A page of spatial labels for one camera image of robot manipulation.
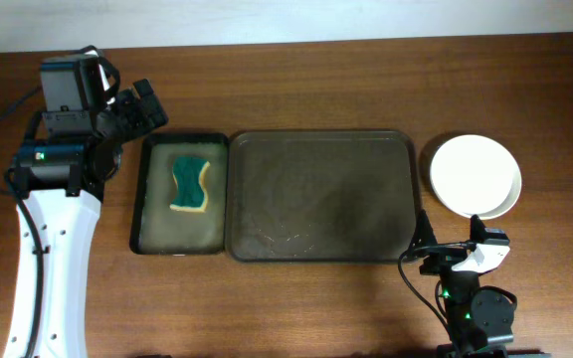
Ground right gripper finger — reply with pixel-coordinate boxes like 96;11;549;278
413;210;437;249
470;215;487;244

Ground white cream plate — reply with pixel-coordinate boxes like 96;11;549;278
428;134;522;220

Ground green yellow sponge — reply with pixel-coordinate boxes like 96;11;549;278
169;156;211;213

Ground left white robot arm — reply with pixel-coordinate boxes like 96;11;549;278
4;81;168;357

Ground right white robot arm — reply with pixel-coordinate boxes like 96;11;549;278
130;130;517;357

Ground brown serving tray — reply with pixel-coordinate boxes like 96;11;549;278
224;129;422;264

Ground black water tray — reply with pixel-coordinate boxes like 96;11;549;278
129;132;229;256

